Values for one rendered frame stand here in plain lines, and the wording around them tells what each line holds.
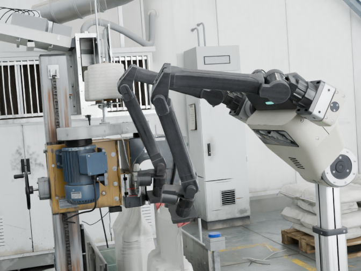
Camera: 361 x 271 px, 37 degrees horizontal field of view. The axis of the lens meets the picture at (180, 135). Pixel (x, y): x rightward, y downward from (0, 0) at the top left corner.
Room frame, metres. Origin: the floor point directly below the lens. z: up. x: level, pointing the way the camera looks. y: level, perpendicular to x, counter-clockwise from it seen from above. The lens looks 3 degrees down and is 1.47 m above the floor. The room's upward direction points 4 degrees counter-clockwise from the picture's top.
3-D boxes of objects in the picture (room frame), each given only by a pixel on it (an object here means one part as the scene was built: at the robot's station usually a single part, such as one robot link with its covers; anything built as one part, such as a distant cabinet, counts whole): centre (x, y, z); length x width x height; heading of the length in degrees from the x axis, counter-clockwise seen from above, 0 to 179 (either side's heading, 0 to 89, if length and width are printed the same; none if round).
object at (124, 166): (2.64, 0.30, 1.26); 0.22 x 0.05 x 0.16; 17
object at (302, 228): (5.17, -1.34, 0.20); 0.66 x 0.44 x 0.12; 17
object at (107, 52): (4.62, 0.57, 1.95); 0.30 x 0.01 x 0.48; 17
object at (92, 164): (2.28, 0.38, 1.25); 0.10 x 0.08 x 0.12; 132
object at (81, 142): (2.36, 0.45, 1.35); 0.12 x 0.12 x 0.04
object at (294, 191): (5.38, -1.32, 0.56); 0.66 x 0.43 x 0.15; 104
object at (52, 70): (2.50, 0.57, 1.68); 0.05 x 0.03 x 0.06; 107
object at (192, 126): (6.52, -0.15, 1.34); 0.24 x 0.04 x 0.32; 17
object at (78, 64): (4.96, 0.81, 1.82); 0.51 x 0.27 x 0.71; 17
